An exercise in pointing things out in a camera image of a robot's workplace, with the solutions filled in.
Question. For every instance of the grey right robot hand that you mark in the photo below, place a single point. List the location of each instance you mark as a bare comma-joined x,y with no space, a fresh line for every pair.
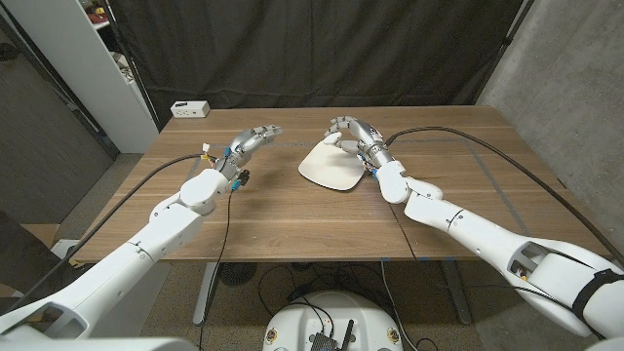
368,136

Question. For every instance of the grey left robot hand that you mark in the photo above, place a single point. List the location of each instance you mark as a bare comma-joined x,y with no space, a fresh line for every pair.
244,144

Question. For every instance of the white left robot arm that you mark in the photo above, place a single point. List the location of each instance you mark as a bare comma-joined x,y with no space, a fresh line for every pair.
122,263

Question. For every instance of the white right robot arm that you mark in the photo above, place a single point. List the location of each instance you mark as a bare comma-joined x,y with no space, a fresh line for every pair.
487,239

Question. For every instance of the white square dish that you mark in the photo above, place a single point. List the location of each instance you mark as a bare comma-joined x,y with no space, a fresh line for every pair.
331,170

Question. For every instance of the white power strip box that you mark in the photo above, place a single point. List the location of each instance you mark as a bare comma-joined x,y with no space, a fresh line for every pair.
190,109

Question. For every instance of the black curtain backdrop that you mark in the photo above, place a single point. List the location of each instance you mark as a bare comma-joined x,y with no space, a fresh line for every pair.
312,49

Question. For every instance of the round black floor fan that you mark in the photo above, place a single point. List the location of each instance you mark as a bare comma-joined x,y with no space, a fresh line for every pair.
237,273

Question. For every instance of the black curtain stand pole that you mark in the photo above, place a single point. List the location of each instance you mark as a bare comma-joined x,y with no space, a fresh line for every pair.
507,41
129,53

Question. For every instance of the grey table leg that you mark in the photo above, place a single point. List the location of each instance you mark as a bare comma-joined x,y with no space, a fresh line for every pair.
196,317
458,302

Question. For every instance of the white shelf cabinet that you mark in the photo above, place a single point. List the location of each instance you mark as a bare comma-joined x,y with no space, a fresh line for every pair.
83,63

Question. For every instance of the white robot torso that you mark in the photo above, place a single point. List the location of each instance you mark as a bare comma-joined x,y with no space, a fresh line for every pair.
297,322

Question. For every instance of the red item on shelf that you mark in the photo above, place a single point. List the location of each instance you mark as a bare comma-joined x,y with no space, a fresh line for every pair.
99,18

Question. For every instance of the black module with antenna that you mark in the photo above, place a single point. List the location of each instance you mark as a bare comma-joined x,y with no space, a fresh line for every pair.
324,342

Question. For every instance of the person's dark trouser leg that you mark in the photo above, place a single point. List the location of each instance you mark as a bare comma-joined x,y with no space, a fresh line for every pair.
24,263

